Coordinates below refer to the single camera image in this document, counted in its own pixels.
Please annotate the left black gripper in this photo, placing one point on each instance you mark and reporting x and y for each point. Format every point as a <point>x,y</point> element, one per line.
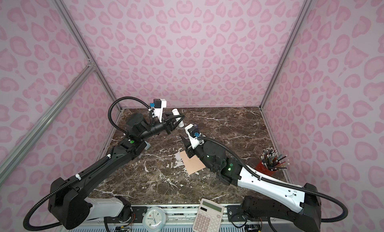
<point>167,124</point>

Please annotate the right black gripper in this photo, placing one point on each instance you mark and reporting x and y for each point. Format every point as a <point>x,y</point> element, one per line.
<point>188,148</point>

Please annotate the beige envelope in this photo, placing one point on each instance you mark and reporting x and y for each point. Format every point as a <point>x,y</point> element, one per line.
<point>193,164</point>

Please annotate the white glue stick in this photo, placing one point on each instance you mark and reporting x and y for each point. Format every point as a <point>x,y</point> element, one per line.
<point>179,120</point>

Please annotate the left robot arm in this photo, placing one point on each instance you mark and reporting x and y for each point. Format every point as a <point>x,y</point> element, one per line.
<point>69,204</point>

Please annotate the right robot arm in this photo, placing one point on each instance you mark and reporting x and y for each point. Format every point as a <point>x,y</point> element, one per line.
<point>285,201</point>

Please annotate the light blue box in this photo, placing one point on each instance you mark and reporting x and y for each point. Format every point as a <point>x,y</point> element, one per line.
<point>148,145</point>

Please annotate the white calculator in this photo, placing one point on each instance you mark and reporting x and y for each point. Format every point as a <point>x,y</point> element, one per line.
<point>209,217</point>

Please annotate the white round clock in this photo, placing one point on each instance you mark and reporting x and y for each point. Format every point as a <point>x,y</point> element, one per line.
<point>155,219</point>

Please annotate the red pen holder cup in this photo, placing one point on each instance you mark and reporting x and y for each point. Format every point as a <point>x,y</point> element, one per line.
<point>271,162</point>

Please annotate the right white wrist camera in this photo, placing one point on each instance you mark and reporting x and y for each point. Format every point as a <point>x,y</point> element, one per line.
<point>193,133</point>

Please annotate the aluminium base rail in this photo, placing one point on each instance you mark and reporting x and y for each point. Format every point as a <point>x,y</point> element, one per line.
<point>180,218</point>

